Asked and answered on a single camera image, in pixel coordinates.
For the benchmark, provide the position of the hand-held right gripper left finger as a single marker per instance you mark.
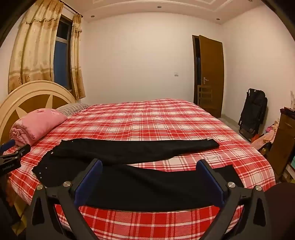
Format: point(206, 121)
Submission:
point(88, 184)

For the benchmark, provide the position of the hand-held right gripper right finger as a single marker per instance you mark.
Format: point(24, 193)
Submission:
point(212, 182)

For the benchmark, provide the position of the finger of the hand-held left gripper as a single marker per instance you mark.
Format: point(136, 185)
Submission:
point(8, 144)
point(19, 152)

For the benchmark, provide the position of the black pants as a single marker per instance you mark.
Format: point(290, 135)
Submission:
point(138, 150)

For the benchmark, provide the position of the folded pink blanket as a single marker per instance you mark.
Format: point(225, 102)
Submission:
point(39, 124)

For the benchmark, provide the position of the cream round wooden headboard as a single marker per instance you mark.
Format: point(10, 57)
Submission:
point(34, 92)

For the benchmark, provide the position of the pile of colourful clothes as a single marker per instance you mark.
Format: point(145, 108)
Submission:
point(265, 139)

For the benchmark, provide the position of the striped pillow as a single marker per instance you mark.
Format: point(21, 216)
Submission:
point(71, 108)

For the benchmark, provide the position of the person's dark-clothed leg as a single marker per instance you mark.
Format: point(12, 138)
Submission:
point(281, 212)

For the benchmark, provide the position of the brown wooden cabinet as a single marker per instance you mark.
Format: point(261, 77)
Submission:
point(282, 143)

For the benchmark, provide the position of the black folded stroller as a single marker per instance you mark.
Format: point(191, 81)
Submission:
point(253, 108)

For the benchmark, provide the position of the small wooden chair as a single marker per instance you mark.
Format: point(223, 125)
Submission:
point(204, 95)

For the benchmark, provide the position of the red plaid bed sheet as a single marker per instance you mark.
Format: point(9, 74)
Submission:
point(149, 120)

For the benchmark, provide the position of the wide beige floral curtain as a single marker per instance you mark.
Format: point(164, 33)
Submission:
point(32, 46)

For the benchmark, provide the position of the dark window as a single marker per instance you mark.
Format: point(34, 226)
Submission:
point(63, 53)

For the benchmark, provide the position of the brown wooden door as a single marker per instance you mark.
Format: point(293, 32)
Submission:
point(212, 69)

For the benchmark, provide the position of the dark curtain rod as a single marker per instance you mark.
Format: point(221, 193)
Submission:
point(71, 9)

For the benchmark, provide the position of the brown door frame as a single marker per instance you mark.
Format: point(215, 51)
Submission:
point(195, 69)

